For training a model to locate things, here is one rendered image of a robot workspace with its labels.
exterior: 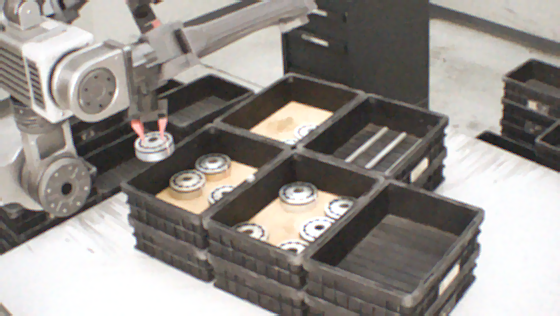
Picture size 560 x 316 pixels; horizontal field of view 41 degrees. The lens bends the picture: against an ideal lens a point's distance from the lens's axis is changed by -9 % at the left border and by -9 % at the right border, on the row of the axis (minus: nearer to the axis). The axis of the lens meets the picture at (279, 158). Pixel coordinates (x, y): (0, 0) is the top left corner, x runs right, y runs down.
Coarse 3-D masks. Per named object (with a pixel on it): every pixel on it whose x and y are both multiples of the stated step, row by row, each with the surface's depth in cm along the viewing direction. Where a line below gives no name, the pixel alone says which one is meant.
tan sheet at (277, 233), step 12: (324, 192) 225; (276, 204) 222; (324, 204) 220; (264, 216) 217; (276, 216) 217; (288, 216) 216; (300, 216) 216; (312, 216) 216; (324, 216) 215; (276, 228) 212; (288, 228) 212; (276, 240) 207; (288, 240) 207
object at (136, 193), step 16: (208, 128) 240; (224, 128) 239; (176, 144) 232; (272, 144) 229; (160, 160) 226; (272, 160) 222; (128, 192) 214; (144, 192) 212; (160, 208) 208; (176, 208) 204; (208, 208) 204
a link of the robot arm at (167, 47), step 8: (168, 32) 159; (152, 40) 155; (160, 40) 156; (168, 40) 158; (176, 40) 160; (160, 48) 156; (168, 48) 158; (176, 48) 159; (160, 56) 155; (168, 56) 157; (176, 56) 159; (160, 64) 157
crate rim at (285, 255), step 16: (320, 160) 221; (256, 176) 215; (368, 176) 213; (240, 192) 209; (368, 192) 206; (352, 208) 200; (208, 224) 199; (336, 224) 195; (240, 240) 194; (256, 240) 191; (288, 256) 186
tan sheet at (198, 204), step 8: (232, 168) 239; (240, 168) 239; (248, 168) 238; (232, 176) 235; (240, 176) 235; (208, 184) 232; (216, 184) 232; (224, 184) 232; (232, 184) 231; (168, 192) 230; (208, 192) 228; (168, 200) 226; (176, 200) 226; (184, 200) 226; (192, 200) 225; (200, 200) 225; (184, 208) 222; (192, 208) 222; (200, 208) 222
